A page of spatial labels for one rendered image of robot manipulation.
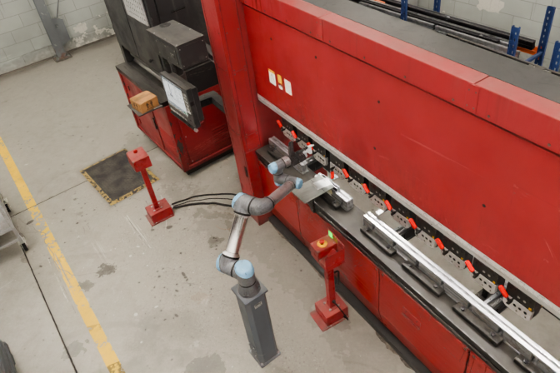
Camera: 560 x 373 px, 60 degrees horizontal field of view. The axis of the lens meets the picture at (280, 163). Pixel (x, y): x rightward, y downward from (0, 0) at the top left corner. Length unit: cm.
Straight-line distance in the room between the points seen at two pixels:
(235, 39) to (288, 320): 222
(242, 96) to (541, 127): 247
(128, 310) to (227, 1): 265
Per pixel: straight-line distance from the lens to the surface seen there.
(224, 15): 366
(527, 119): 209
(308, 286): 425
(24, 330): 484
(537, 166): 219
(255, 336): 360
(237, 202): 313
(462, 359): 321
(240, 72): 386
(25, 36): 948
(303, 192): 356
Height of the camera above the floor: 337
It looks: 38 degrees down
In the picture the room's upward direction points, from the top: 8 degrees counter-clockwise
